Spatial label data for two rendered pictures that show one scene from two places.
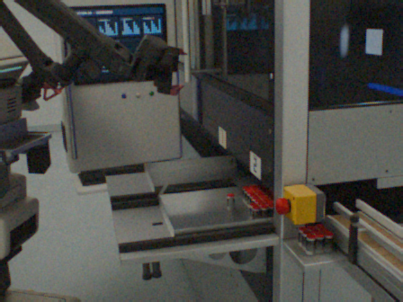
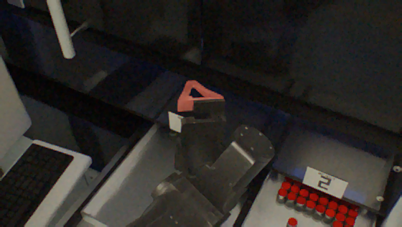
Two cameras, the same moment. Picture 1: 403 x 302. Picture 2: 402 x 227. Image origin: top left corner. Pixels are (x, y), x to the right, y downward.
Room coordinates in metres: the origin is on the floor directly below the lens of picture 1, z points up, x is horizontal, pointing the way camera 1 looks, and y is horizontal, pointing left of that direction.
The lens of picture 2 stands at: (1.21, 0.38, 1.77)
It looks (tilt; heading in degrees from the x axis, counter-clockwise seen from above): 47 degrees down; 310
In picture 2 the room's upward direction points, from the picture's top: straight up
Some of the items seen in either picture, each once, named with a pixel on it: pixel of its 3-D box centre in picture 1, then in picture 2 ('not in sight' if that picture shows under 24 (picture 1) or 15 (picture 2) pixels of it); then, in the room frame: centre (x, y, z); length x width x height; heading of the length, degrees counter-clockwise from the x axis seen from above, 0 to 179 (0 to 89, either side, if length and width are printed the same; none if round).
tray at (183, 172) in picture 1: (198, 173); (168, 182); (1.65, -0.01, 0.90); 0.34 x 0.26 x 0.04; 102
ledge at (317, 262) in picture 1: (319, 252); not in sight; (1.09, -0.29, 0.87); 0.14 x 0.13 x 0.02; 102
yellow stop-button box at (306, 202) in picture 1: (302, 203); not in sight; (1.10, -0.25, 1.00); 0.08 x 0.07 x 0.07; 102
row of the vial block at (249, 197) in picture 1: (255, 203); (313, 211); (1.33, -0.16, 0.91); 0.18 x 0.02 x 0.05; 12
